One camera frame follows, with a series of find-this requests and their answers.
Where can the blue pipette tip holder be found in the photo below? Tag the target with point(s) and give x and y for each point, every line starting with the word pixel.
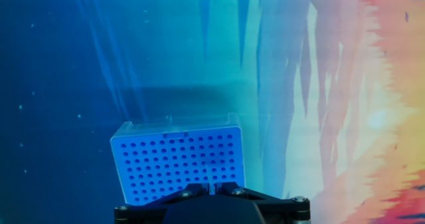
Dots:
pixel 159 161

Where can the small clear pipette tip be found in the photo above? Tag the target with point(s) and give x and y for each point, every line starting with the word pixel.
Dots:
pixel 210 177

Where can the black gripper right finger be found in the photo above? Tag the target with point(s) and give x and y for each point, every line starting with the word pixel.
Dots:
pixel 285 212

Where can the printed sunset forest cloth mat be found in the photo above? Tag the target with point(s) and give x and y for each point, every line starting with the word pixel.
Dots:
pixel 265 67

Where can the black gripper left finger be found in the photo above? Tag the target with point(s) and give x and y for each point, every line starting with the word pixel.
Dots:
pixel 146 212

